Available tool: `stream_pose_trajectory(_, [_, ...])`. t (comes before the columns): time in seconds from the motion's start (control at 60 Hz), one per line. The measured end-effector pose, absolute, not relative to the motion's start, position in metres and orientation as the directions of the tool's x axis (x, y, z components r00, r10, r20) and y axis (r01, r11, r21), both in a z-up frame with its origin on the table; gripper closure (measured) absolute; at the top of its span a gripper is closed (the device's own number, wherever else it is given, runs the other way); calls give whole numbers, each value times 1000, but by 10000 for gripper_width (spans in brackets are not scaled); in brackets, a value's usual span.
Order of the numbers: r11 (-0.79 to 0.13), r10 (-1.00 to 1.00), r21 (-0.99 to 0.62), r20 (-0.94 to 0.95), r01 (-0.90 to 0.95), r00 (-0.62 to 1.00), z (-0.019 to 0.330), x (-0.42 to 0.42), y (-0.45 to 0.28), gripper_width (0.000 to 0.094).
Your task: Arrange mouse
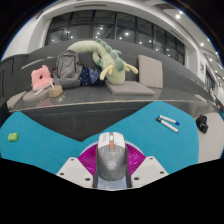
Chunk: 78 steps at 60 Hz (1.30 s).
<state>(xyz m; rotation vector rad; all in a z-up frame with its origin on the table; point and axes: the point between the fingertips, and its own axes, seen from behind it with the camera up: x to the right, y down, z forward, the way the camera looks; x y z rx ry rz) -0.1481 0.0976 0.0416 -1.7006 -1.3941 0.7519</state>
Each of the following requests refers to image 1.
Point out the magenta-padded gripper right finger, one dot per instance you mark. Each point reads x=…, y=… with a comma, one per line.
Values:
x=146, y=170

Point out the recessed ceiling lights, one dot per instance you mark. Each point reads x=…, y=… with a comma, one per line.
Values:
x=177, y=16

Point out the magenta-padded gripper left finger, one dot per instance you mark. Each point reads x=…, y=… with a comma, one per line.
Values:
x=75, y=170

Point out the green dragon plush toy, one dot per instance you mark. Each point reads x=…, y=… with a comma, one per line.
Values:
x=111, y=65

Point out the black bag on floor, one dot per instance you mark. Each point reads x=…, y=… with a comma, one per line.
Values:
x=202, y=124

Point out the small green eraser block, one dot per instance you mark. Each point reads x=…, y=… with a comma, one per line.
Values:
x=13, y=137

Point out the white marker with black cap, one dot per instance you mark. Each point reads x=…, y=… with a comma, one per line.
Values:
x=167, y=125

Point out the dark blue patterned bag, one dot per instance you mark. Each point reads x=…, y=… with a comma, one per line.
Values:
x=89, y=76

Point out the pink plush pillow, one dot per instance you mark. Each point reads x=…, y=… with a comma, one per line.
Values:
x=41, y=80

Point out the grey backpack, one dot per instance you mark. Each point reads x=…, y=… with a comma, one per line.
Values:
x=68, y=68

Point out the round light blue mouse pad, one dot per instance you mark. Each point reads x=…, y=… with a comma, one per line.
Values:
x=137, y=148

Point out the tan woven hat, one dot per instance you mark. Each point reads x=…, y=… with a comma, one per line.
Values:
x=55, y=91

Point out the flat grey seat cushion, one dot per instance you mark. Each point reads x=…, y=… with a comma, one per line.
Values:
x=16, y=100
x=131, y=88
x=35, y=96

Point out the upright grey square cushion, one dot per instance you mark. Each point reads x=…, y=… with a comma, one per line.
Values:
x=150, y=71

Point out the grey and white computer mouse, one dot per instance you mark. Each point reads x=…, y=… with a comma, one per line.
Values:
x=111, y=160

